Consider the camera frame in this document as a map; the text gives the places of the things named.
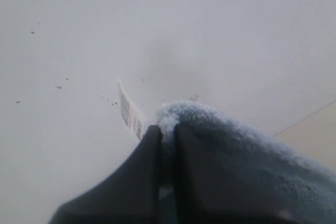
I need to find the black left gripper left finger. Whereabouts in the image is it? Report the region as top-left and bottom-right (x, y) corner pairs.
(50, 125), (162, 224)

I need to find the light blue terry towel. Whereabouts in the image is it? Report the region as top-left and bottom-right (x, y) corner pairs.
(156, 100), (335, 223)

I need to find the white care label tag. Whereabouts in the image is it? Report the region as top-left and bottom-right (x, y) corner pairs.
(117, 79), (149, 141)

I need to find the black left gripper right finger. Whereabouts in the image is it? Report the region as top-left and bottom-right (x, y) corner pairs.
(173, 124), (297, 223)

